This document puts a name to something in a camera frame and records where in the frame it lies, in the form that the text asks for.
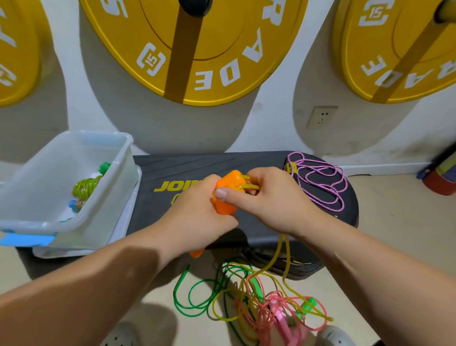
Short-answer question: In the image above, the person's right hand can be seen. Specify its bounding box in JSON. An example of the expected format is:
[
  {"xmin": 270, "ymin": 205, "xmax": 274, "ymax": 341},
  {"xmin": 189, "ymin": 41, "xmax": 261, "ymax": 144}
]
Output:
[{"xmin": 214, "ymin": 167, "xmax": 325, "ymax": 240}]

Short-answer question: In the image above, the person's left hand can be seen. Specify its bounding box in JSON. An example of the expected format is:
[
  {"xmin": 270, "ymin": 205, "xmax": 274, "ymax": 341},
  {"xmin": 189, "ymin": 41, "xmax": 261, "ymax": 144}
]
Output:
[{"xmin": 160, "ymin": 174, "xmax": 239, "ymax": 259}]

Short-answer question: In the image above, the orange handled yellow jump rope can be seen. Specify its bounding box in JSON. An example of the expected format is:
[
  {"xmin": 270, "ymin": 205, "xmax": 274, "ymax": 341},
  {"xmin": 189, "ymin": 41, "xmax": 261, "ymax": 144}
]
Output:
[{"xmin": 189, "ymin": 170, "xmax": 314, "ymax": 286}]

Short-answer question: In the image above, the purple rope with foam handles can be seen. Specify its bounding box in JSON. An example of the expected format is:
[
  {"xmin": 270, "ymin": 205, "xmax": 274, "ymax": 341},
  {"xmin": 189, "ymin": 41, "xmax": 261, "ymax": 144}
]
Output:
[{"xmin": 285, "ymin": 151, "xmax": 350, "ymax": 213}]

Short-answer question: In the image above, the pile of jump ropes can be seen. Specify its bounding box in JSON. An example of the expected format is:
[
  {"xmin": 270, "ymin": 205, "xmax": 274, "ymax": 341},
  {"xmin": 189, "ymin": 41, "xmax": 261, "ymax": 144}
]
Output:
[{"xmin": 173, "ymin": 260, "xmax": 336, "ymax": 346}]

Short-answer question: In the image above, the clear plastic storage bin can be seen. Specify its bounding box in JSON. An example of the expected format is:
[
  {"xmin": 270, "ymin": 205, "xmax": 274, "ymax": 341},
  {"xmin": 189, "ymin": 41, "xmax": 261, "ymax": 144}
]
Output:
[{"xmin": 0, "ymin": 130, "xmax": 136, "ymax": 236}]

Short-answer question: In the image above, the person's right forearm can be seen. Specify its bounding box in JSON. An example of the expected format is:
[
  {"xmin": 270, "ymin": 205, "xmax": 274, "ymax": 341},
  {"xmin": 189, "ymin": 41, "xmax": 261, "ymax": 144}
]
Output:
[{"xmin": 303, "ymin": 210, "xmax": 456, "ymax": 346}]

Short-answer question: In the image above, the person's left forearm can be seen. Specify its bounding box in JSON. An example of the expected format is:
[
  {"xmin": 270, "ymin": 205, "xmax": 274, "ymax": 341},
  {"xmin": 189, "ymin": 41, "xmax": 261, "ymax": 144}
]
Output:
[{"xmin": 0, "ymin": 227, "xmax": 182, "ymax": 346}]

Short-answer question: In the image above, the person's left grey shoe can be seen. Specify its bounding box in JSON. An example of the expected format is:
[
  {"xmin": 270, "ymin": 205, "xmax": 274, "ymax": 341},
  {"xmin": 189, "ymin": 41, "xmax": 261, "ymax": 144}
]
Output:
[{"xmin": 100, "ymin": 321, "xmax": 140, "ymax": 346}]

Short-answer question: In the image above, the black aerobic step platform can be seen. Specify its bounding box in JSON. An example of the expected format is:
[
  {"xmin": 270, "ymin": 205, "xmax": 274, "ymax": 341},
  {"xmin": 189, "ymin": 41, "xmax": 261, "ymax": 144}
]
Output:
[{"xmin": 18, "ymin": 151, "xmax": 359, "ymax": 280}]

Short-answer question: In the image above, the translucent plastic lid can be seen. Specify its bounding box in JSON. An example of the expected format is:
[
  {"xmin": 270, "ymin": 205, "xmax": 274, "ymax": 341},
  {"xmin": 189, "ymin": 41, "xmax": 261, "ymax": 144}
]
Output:
[{"xmin": 32, "ymin": 167, "xmax": 142, "ymax": 259}]

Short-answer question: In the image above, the large yellow weight plate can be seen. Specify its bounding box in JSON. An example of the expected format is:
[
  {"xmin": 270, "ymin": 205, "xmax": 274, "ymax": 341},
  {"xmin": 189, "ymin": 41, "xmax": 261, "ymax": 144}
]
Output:
[{"xmin": 78, "ymin": 0, "xmax": 309, "ymax": 108}]

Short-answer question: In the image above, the red fire extinguisher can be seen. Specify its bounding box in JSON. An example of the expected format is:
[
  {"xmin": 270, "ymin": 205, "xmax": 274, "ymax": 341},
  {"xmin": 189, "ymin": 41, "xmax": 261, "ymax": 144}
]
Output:
[{"xmin": 418, "ymin": 146, "xmax": 456, "ymax": 197}]

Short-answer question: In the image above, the blue plastic piece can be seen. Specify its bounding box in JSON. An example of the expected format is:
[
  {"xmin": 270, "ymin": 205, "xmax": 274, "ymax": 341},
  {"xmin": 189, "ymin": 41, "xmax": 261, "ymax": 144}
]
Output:
[{"xmin": 0, "ymin": 231, "xmax": 54, "ymax": 248}]

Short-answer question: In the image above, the black plate peg cap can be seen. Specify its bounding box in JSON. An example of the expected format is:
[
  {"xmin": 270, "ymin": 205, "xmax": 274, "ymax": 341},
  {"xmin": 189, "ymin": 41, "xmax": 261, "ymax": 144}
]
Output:
[{"xmin": 178, "ymin": 0, "xmax": 213, "ymax": 18}]

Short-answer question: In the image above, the white wall socket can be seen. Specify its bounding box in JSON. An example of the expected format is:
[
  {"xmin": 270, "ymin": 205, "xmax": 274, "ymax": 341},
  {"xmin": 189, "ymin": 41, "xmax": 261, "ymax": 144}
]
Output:
[{"xmin": 307, "ymin": 106, "xmax": 339, "ymax": 131}]

